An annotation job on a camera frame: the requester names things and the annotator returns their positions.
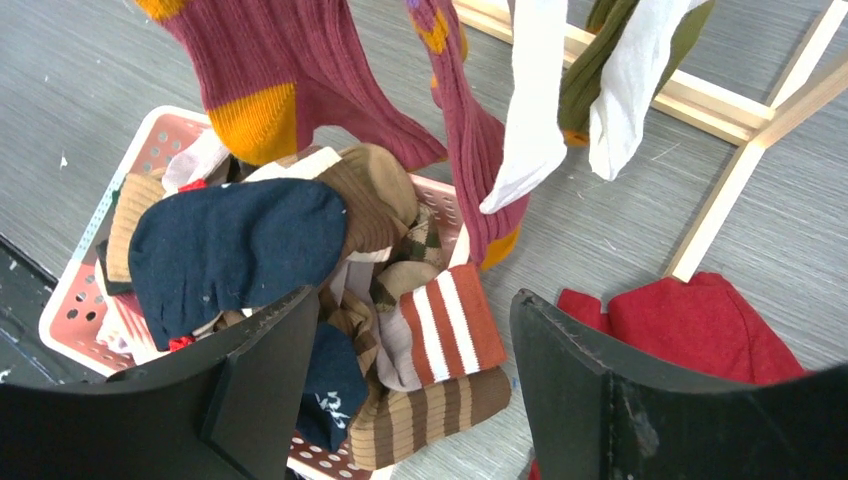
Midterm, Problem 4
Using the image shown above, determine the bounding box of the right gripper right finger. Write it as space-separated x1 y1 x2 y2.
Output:
510 289 847 479

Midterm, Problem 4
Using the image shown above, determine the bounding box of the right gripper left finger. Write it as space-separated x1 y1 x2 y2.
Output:
1 287 319 479

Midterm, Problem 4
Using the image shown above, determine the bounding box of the navy sock red cuff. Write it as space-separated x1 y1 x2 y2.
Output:
128 179 347 351

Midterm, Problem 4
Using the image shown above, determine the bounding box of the maroon purple orange striped sock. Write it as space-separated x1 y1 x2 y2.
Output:
406 1 529 269

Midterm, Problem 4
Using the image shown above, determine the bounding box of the maroon orange heel sock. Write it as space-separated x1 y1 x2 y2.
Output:
138 0 446 170

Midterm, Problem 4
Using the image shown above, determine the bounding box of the navy blue sock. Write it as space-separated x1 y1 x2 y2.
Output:
296 322 367 452

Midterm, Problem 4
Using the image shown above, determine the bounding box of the red cloth on table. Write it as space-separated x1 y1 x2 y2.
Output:
526 271 807 480

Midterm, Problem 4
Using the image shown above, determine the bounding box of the brown striped sock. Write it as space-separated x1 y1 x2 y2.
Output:
349 367 512 471

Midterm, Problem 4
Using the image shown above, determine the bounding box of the red white striped sock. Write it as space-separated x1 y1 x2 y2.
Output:
376 264 507 392

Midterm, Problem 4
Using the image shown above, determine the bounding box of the pink plastic basket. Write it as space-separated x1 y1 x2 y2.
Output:
39 105 470 479

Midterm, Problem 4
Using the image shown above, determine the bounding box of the argyle sock in basket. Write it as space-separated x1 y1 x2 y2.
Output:
370 204 446 313

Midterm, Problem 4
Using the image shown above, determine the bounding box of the white hanging sock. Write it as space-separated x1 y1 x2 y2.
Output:
479 0 568 214
589 1 715 181

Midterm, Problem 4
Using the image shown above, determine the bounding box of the wooden clothes rack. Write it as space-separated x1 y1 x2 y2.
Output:
454 1 847 282

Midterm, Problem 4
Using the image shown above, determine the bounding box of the green striped hanging sock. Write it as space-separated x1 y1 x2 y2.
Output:
558 0 715 147

